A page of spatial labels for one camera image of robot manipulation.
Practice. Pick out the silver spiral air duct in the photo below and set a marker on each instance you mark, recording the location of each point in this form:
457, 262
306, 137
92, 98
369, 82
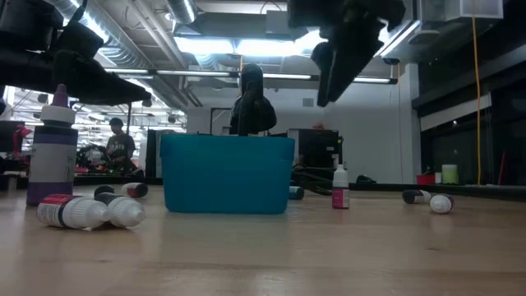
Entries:
123, 49

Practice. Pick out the black screen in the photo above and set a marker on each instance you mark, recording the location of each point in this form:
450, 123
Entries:
8, 135

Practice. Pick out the small grey food coloring bottle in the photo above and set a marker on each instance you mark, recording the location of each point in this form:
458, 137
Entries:
103, 190

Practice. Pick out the person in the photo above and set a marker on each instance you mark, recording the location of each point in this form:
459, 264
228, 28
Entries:
120, 148

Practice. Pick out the small blue food coloring bottle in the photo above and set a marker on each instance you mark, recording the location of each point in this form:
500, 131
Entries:
296, 192

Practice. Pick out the small black food coloring bottle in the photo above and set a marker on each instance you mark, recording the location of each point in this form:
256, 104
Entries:
125, 211
415, 197

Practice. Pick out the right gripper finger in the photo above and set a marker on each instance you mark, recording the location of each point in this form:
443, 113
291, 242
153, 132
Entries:
353, 53
324, 70

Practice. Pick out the white ceiling box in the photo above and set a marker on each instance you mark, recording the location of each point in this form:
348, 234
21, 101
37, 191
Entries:
472, 8

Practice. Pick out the large purple food coloring bottle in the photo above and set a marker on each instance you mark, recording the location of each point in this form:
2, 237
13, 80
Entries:
52, 164

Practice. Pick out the black and grey cabinet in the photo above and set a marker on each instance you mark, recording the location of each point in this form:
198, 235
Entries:
153, 152

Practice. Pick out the small maroon food coloring bottle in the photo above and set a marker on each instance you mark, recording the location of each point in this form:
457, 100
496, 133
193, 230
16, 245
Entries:
441, 204

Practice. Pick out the teal plastic bin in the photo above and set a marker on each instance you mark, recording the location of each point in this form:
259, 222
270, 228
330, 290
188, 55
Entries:
226, 177

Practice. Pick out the small red food coloring bottle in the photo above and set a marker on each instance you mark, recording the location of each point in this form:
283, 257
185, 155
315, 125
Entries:
65, 211

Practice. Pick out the red plastic container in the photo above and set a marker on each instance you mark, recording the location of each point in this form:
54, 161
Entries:
425, 179

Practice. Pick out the small pink food coloring bottle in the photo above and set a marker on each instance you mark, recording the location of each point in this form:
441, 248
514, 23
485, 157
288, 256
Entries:
340, 193

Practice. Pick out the red machine part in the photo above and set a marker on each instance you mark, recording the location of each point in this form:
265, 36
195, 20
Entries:
20, 135

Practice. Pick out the grey wall vent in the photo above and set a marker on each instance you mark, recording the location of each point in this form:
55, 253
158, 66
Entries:
308, 102

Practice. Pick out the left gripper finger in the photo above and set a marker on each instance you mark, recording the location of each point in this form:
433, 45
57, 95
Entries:
123, 100
82, 72

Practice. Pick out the long tube light fixture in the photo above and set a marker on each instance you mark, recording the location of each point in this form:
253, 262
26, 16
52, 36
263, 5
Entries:
193, 73

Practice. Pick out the small white cup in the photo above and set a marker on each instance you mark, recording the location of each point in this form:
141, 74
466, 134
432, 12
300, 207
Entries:
438, 178

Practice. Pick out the green plastic container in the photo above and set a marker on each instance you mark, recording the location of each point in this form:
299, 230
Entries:
449, 174

